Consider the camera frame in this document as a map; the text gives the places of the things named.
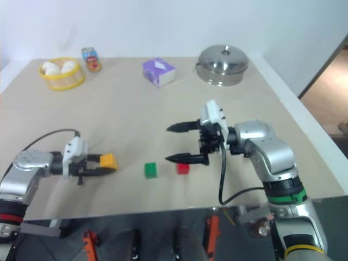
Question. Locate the green cube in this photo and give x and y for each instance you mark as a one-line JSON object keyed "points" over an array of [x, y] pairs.
{"points": [[150, 170]]}

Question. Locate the printed drink can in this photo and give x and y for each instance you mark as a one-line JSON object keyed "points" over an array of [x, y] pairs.
{"points": [[92, 60]]}

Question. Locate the stainless steel pot lid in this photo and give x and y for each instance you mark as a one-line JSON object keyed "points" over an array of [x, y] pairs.
{"points": [[223, 59]]}

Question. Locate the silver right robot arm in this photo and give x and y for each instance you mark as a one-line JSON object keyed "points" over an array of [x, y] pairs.
{"points": [[272, 152]]}

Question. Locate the red cube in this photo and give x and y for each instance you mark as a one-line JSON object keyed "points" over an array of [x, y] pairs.
{"points": [[183, 169]]}

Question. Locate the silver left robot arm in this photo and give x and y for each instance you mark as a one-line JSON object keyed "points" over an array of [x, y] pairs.
{"points": [[27, 163]]}

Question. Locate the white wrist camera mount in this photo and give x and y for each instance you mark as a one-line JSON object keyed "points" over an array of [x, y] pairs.
{"points": [[213, 114], [71, 152]]}

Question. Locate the white steamed bun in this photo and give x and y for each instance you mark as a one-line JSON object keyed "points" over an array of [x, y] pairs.
{"points": [[68, 67]]}

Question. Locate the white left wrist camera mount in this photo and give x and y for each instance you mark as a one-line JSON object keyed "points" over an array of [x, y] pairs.
{"points": [[71, 152]]}

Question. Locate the orange black tool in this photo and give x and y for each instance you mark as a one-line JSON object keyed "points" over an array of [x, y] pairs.
{"points": [[212, 236], [91, 244]]}

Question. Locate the purple tissue box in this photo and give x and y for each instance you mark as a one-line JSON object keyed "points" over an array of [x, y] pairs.
{"points": [[157, 71]]}

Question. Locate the yellow woven basket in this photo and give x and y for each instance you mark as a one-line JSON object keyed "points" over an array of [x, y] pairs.
{"points": [[65, 81]]}

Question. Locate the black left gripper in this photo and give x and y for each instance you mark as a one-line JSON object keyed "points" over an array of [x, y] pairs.
{"points": [[81, 170]]}

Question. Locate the white eggs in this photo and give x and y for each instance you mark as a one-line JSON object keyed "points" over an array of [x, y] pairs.
{"points": [[50, 69]]}

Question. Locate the grey metal bracket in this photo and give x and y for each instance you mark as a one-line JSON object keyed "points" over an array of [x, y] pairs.
{"points": [[40, 229]]}

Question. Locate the yellow cube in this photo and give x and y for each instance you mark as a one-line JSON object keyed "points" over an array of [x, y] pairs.
{"points": [[108, 161]]}

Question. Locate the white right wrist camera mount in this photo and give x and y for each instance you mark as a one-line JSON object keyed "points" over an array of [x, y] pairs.
{"points": [[213, 114]]}

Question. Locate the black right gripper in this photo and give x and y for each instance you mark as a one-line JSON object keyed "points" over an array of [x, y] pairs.
{"points": [[210, 140]]}

